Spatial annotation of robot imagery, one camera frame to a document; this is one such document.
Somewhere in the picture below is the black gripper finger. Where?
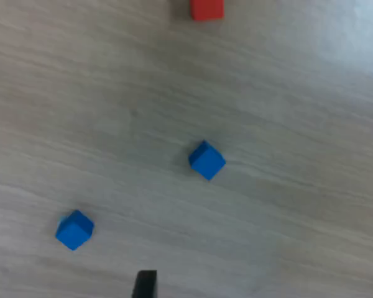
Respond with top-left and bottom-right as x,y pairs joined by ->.
131,270 -> 158,298

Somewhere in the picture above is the red cube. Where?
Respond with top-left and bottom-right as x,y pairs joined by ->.
190,0 -> 225,22

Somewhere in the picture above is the blue cube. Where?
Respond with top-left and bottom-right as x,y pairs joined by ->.
55,209 -> 95,251
188,140 -> 227,181

